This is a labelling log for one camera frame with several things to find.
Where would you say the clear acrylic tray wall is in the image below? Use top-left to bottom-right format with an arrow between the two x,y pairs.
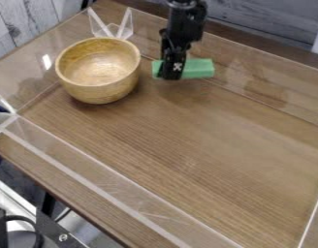
0,14 -> 318,248

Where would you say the black table leg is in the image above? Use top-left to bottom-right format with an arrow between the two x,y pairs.
41,193 -> 57,217

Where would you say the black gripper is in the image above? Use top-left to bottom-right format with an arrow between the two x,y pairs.
159,0 -> 208,80

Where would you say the black cable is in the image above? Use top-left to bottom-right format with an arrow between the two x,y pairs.
2,215 -> 42,248

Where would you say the light wooden bowl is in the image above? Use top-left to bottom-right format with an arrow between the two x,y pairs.
56,38 -> 140,105

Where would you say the green rectangular block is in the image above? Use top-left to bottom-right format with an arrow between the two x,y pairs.
151,58 -> 215,79

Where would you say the clear acrylic corner bracket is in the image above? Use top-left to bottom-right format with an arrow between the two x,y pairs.
86,8 -> 133,40

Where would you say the black metal bracket with screw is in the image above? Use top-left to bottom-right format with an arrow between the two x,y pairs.
36,215 -> 89,248

